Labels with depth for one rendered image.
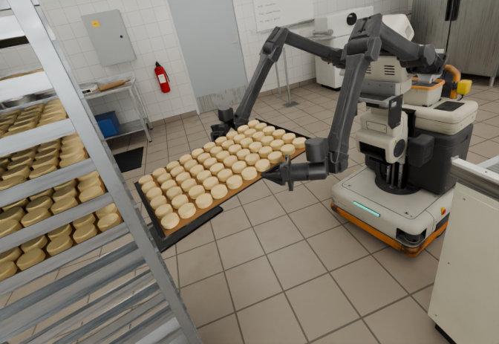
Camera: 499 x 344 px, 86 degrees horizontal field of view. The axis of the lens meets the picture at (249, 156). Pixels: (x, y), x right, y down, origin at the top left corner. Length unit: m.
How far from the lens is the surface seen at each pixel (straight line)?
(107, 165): 0.63
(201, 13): 4.96
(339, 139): 0.87
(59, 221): 0.71
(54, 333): 0.90
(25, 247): 0.86
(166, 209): 0.86
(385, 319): 1.70
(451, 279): 1.39
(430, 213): 1.86
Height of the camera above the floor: 1.45
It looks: 28 degrees down
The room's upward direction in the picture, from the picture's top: 12 degrees counter-clockwise
